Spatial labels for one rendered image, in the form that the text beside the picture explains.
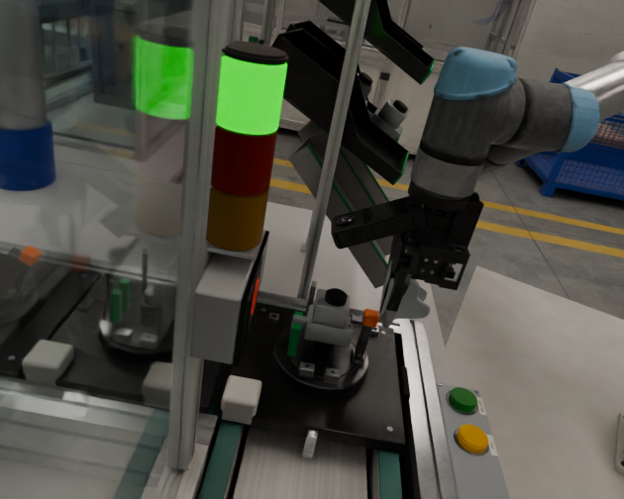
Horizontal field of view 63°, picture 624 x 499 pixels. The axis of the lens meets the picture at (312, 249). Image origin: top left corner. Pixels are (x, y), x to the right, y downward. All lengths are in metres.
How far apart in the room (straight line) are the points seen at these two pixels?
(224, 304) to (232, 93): 0.16
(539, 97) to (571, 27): 9.12
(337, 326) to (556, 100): 0.38
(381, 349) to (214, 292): 0.46
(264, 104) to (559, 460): 0.76
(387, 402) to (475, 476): 0.14
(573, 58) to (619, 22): 0.78
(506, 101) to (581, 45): 9.26
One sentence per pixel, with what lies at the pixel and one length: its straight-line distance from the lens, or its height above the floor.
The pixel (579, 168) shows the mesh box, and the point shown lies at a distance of 5.09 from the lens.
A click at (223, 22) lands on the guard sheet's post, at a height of 1.43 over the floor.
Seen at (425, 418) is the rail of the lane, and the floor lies 0.95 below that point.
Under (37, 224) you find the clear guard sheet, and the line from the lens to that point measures 0.20.
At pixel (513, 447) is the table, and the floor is 0.86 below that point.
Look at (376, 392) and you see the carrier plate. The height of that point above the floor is 0.97.
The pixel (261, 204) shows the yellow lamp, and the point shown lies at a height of 1.30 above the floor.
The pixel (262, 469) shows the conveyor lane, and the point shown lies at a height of 0.92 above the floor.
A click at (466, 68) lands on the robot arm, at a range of 0.56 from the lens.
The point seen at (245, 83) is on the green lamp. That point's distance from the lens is 0.37.
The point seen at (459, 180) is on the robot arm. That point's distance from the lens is 0.59.
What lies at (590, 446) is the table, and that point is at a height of 0.86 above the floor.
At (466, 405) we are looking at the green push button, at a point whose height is 0.97.
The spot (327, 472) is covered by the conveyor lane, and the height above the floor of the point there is 0.92.
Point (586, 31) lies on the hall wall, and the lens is 9.83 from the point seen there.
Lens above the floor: 1.48
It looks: 29 degrees down
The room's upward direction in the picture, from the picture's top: 12 degrees clockwise
